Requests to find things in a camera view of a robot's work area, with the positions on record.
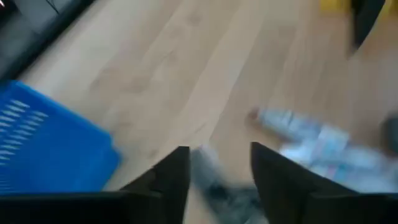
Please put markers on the grey white toiletry tube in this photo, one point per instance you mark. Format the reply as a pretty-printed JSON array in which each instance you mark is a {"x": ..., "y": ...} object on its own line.
[{"x": 224, "y": 193}]

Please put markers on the blue plastic basket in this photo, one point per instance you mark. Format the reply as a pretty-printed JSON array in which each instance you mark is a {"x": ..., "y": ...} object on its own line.
[{"x": 62, "y": 149}]

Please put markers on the black aluminium table frame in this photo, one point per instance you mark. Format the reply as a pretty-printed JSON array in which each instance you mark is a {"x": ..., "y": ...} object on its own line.
[{"x": 46, "y": 32}]

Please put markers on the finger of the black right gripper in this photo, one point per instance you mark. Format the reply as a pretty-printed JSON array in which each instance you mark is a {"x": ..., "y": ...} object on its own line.
[{"x": 367, "y": 18}]

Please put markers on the white toiletry tube red mark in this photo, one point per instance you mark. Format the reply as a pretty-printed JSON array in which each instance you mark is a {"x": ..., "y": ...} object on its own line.
[{"x": 326, "y": 146}]

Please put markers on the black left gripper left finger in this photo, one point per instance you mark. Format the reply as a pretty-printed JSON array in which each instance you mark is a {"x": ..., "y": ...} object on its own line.
[{"x": 168, "y": 186}]

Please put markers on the yellow plastic basket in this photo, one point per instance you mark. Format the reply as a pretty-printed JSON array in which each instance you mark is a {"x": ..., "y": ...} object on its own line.
[{"x": 334, "y": 4}]

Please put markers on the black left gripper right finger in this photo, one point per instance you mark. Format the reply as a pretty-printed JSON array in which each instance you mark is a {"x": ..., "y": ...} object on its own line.
[{"x": 280, "y": 186}]

